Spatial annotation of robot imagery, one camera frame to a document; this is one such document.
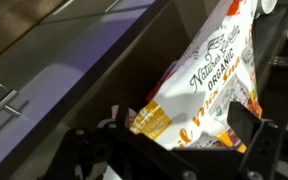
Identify white bowl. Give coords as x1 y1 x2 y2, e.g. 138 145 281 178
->
255 0 279 16

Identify white orange trail mix bag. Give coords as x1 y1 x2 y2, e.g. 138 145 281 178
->
129 0 263 154

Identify grey kitchen cabinet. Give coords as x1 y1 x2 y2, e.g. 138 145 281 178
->
0 0 172 180

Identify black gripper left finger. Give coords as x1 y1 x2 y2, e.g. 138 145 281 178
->
115 105 130 130

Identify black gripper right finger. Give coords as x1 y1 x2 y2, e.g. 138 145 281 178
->
227 101 264 148

